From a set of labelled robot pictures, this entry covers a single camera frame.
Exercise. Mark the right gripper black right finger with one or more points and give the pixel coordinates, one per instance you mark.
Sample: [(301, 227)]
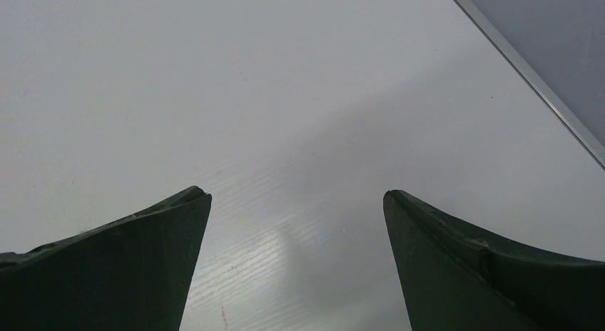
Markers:
[(458, 276)]

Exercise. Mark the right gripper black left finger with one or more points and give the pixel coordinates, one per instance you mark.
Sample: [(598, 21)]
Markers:
[(131, 274)]

